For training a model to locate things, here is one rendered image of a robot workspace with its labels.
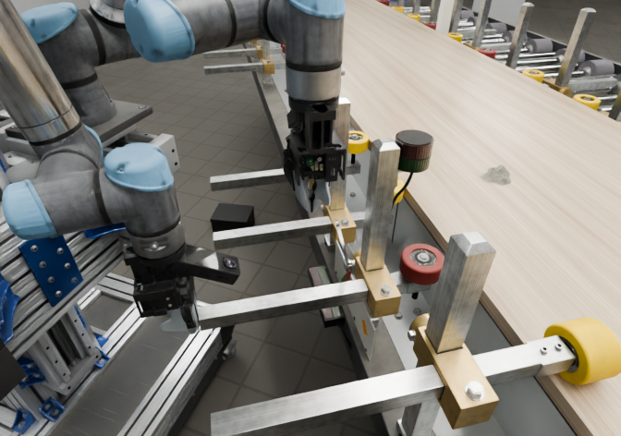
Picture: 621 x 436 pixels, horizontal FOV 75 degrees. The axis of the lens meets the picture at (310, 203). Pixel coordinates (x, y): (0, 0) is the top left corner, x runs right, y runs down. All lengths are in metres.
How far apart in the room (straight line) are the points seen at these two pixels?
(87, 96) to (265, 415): 0.76
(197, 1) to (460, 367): 0.54
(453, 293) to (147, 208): 0.39
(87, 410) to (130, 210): 1.03
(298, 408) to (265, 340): 1.25
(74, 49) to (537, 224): 1.02
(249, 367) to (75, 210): 1.24
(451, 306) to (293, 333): 1.31
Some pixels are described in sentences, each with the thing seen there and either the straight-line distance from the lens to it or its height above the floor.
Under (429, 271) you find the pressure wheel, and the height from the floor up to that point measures 0.91.
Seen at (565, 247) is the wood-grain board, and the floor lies 0.90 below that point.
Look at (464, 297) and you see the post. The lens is 0.50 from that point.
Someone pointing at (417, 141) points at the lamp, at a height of 1.14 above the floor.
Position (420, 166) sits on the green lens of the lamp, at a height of 1.10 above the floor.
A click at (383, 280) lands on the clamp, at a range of 0.78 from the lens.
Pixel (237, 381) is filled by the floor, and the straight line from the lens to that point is 1.68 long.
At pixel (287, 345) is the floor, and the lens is 1.74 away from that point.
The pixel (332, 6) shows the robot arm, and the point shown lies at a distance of 0.52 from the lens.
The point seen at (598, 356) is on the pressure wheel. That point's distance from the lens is 0.66.
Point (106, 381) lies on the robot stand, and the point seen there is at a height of 0.21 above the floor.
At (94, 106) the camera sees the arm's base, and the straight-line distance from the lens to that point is 1.03.
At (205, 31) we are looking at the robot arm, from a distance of 0.53.
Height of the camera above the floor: 1.43
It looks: 36 degrees down
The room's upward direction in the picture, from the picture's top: straight up
